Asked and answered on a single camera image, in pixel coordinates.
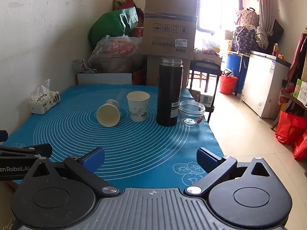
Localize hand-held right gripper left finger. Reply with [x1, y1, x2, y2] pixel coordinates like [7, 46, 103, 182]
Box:
[20, 148, 120, 198]

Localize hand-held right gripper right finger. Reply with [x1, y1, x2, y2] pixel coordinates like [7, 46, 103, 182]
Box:
[184, 148, 281, 198]

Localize white printed paper cup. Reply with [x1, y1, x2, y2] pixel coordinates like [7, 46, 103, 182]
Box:
[127, 91, 150, 122]

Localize paper cup with yellow band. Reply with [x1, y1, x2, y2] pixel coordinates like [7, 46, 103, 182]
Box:
[96, 99, 121, 127]

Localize clear glass jar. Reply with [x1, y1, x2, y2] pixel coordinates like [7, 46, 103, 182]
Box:
[179, 101, 206, 127]

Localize blue silicone mat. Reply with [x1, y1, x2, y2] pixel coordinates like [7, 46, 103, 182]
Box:
[2, 84, 224, 190]

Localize white tissue pack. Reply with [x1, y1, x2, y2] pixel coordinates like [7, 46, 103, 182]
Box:
[29, 79, 60, 115]

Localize small white carton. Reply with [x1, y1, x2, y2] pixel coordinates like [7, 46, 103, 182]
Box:
[199, 93, 215, 107]

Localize black thermos bottle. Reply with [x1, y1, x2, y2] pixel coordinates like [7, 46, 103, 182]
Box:
[156, 57, 184, 127]

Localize red bucket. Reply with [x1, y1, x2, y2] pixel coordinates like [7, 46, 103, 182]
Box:
[219, 68, 239, 95]

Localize white flat box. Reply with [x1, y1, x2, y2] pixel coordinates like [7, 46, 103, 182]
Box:
[77, 72, 133, 86]

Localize red shopping bag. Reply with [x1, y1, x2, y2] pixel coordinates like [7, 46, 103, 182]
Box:
[292, 129, 307, 162]
[275, 110, 307, 145]

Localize red carton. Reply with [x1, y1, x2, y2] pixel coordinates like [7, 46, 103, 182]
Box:
[132, 69, 147, 86]

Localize dark wooden chair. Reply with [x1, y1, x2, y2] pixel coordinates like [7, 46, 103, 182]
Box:
[188, 59, 222, 124]

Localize small printed plastic bag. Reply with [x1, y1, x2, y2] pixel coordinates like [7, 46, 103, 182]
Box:
[72, 58, 98, 74]

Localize white chest freezer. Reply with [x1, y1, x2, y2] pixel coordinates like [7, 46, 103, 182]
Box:
[241, 50, 292, 119]

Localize blue barrel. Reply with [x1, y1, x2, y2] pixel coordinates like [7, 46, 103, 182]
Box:
[226, 52, 249, 94]

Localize plain cardboard box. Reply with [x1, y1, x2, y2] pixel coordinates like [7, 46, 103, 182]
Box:
[146, 55, 193, 87]

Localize low cardboard box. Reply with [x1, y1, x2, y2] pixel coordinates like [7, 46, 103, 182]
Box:
[193, 52, 223, 66]

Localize dark side table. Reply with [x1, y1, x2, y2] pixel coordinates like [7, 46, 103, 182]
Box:
[279, 86, 307, 130]

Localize clear plastic bag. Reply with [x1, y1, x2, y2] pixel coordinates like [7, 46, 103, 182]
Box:
[87, 34, 144, 74]

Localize green printed box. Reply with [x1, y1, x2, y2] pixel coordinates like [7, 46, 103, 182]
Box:
[293, 78, 307, 106]

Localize purple patterned bag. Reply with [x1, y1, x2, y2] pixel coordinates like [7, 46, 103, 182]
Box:
[231, 25, 260, 54]

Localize large cardboard box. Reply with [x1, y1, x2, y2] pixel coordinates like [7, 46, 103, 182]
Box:
[142, 0, 198, 60]

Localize green plastic bag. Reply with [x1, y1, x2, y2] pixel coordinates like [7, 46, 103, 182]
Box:
[88, 8, 139, 50]

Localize grey cloth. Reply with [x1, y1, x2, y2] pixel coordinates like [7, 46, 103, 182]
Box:
[254, 25, 269, 49]

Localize tall red cloth bag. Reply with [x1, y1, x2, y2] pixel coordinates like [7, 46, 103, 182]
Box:
[287, 25, 307, 85]

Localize pink patterned bag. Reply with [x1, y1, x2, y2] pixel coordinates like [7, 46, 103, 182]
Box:
[236, 7, 260, 27]

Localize window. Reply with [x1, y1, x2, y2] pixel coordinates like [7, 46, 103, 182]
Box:
[184, 0, 243, 33]

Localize red gift bag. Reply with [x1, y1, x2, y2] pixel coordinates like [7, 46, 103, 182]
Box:
[112, 0, 145, 38]

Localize beige curtain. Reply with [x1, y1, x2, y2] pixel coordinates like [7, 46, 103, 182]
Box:
[256, 0, 279, 30]

